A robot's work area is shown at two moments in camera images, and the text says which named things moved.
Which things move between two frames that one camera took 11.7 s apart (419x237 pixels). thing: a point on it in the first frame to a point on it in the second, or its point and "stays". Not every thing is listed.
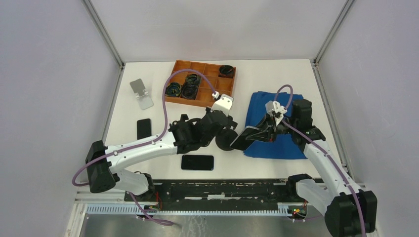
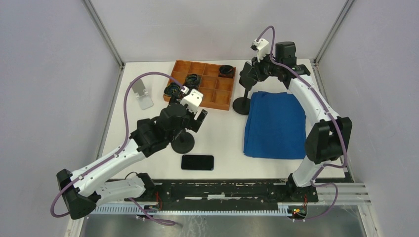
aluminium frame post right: x=346 y=7 stays
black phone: x=245 y=137 to x=245 y=81
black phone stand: x=224 y=139 to x=242 y=105
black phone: x=197 y=162 stays
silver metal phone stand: x=144 y=98 stays
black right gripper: x=270 y=133 to x=257 y=74
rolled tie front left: x=173 y=89 stays
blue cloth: x=283 y=146 stays
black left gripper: x=208 y=110 to x=198 y=122
